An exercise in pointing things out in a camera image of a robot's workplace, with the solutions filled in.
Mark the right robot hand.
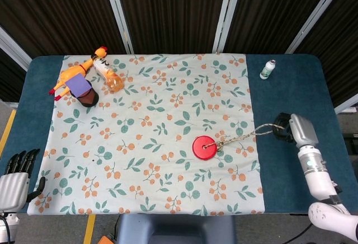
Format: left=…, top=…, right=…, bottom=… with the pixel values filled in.
left=273, top=112, right=319, bottom=147

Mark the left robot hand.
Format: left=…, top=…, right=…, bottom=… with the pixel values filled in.
left=0, top=148, right=46, bottom=212

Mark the red disc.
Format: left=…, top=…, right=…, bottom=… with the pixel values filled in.
left=192, top=135, right=218, bottom=161

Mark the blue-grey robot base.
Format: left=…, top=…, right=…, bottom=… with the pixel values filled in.
left=116, top=214, right=238, bottom=244

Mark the blue table cover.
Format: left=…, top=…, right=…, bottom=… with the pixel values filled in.
left=0, top=54, right=356, bottom=215

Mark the small white bottle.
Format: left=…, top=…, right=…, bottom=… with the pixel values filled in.
left=259, top=59, right=277, bottom=81

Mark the orange floor device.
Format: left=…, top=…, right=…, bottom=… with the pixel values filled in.
left=97, top=235, right=119, bottom=244

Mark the dark brown cup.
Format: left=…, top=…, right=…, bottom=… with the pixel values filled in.
left=69, top=80, right=99, bottom=108

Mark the purple foam block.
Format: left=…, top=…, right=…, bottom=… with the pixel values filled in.
left=64, top=73, right=92, bottom=97

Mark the yellow rubber chicken toy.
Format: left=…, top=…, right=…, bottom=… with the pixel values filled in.
left=49, top=46, right=109, bottom=102

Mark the floral fruit print tablecloth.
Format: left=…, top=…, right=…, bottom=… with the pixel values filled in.
left=27, top=53, right=265, bottom=216

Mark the orange drink bottle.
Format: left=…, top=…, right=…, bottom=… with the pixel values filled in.
left=92, top=56, right=125, bottom=92

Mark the black cable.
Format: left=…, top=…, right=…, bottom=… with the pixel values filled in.
left=0, top=217, right=13, bottom=244
left=289, top=221, right=315, bottom=244

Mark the grey partition frame post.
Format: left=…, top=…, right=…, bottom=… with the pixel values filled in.
left=0, top=25, right=32, bottom=71
left=284, top=0, right=352, bottom=55
left=211, top=0, right=244, bottom=55
left=333, top=92, right=358, bottom=115
left=101, top=0, right=135, bottom=55

